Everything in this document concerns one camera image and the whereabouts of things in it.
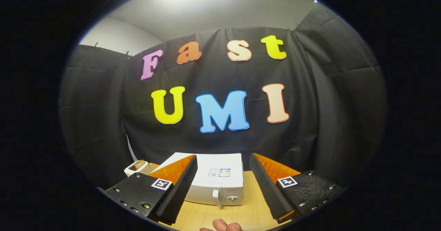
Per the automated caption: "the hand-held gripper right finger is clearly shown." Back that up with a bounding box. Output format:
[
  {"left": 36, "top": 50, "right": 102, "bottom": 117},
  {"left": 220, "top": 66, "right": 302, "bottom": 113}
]
[{"left": 249, "top": 153, "right": 345, "bottom": 224}]

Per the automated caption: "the black backdrop cloth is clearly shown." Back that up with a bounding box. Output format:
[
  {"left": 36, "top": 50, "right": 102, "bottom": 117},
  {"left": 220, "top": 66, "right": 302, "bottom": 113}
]
[{"left": 59, "top": 2, "right": 388, "bottom": 190}]

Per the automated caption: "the white toaster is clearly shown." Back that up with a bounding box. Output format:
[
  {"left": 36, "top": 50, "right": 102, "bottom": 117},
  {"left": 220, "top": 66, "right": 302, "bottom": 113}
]
[{"left": 124, "top": 160, "right": 153, "bottom": 177}]

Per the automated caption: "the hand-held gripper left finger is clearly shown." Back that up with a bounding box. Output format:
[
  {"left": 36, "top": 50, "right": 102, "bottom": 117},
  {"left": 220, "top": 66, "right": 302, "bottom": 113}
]
[{"left": 105, "top": 154, "right": 198, "bottom": 225}]

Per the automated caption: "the white microwave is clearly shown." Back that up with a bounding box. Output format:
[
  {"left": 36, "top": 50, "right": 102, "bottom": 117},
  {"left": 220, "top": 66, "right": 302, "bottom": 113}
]
[{"left": 152, "top": 152, "right": 244, "bottom": 207}]

